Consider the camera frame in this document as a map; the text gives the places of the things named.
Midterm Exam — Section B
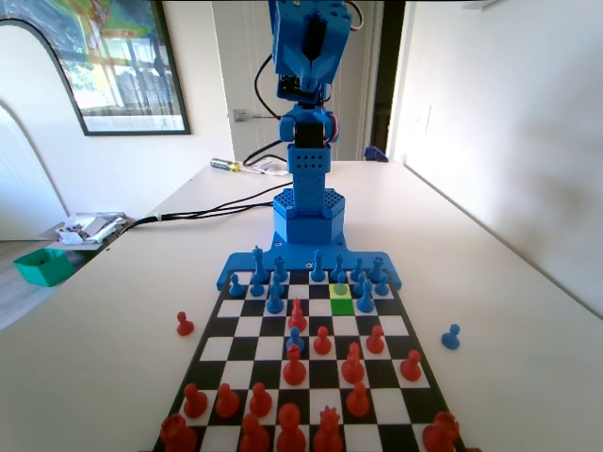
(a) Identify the red chess knight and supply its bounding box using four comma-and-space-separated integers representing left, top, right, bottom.
341, 342, 367, 383
287, 297, 308, 332

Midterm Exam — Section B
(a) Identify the red chess bishop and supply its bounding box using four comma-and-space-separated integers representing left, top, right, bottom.
239, 412, 272, 452
283, 343, 307, 386

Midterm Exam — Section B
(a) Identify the red chess queen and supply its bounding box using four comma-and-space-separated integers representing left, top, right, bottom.
313, 406, 344, 452

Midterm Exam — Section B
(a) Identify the white door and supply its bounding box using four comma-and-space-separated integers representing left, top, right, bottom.
211, 0, 378, 164

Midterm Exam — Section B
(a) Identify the yellow black screwdriver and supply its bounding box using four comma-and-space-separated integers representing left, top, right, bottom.
210, 157, 265, 176

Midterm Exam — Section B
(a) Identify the black framed picture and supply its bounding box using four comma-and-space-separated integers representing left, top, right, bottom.
46, 0, 192, 137

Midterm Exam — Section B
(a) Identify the white arched panel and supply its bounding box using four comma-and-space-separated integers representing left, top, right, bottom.
0, 18, 90, 241

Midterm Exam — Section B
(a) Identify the pile of papers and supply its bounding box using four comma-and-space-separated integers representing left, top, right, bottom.
55, 212, 128, 246

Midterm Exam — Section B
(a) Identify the green plastic bin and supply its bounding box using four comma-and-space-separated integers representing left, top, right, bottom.
12, 248, 75, 287

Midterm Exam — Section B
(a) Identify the black and white chessboard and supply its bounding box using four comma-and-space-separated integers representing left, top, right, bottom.
153, 269, 467, 452

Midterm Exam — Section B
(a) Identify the thin black cable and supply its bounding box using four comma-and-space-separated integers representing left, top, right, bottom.
241, 138, 289, 166

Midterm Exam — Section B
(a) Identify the black power cable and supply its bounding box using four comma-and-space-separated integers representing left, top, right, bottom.
125, 184, 296, 233
125, 197, 277, 233

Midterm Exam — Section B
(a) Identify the blue flat base plate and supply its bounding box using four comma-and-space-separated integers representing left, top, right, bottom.
215, 230, 404, 291

